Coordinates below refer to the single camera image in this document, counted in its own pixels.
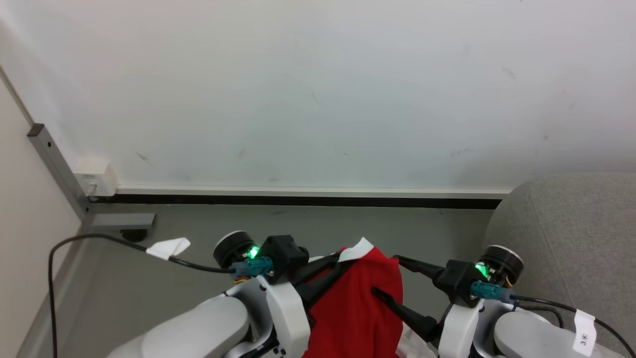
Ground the white fabric piece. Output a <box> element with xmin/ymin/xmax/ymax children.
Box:
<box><xmin>396</xmin><ymin>326</ymin><xmax>440</xmax><ymax>358</ymax></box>

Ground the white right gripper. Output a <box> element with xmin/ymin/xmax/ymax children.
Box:
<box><xmin>371</xmin><ymin>255</ymin><xmax>483</xmax><ymax>358</ymax></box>

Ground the white paper cable label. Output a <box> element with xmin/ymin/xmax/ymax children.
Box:
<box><xmin>572</xmin><ymin>309</ymin><xmax>597</xmax><ymax>357</ymax></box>

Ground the white tape flag on cable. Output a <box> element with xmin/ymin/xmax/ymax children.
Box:
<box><xmin>145</xmin><ymin>237</ymin><xmax>191</xmax><ymax>261</ymax></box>

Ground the grey metal base plate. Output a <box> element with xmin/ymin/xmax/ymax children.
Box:
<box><xmin>89</xmin><ymin>213</ymin><xmax>157</xmax><ymax>231</ymax></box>

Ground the thin black cable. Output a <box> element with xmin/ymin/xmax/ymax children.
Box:
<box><xmin>514</xmin><ymin>303</ymin><xmax>565</xmax><ymax>329</ymax></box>

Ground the grey fabric sofa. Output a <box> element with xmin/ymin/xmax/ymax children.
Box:
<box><xmin>479</xmin><ymin>172</ymin><xmax>636</xmax><ymax>358</ymax></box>

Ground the white and black baseboard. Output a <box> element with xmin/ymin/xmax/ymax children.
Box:
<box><xmin>88</xmin><ymin>186</ymin><xmax>513</xmax><ymax>210</ymax></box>

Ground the grey metal post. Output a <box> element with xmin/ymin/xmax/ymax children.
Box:
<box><xmin>27</xmin><ymin>123</ymin><xmax>96</xmax><ymax>225</ymax></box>

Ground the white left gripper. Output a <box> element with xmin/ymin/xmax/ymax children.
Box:
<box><xmin>257</xmin><ymin>251</ymin><xmax>354</xmax><ymax>358</ymax></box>

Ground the black cable with teal plug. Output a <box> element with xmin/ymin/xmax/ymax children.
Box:
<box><xmin>470</xmin><ymin>280</ymin><xmax>636</xmax><ymax>358</ymax></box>
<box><xmin>48</xmin><ymin>233</ymin><xmax>275</xmax><ymax>358</ymax></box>

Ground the red garment with white collar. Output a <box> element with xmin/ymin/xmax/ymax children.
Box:
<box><xmin>301</xmin><ymin>237</ymin><xmax>404</xmax><ymax>358</ymax></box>

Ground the white wall socket box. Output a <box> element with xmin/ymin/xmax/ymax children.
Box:
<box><xmin>73</xmin><ymin>158</ymin><xmax>119</xmax><ymax>198</ymax></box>

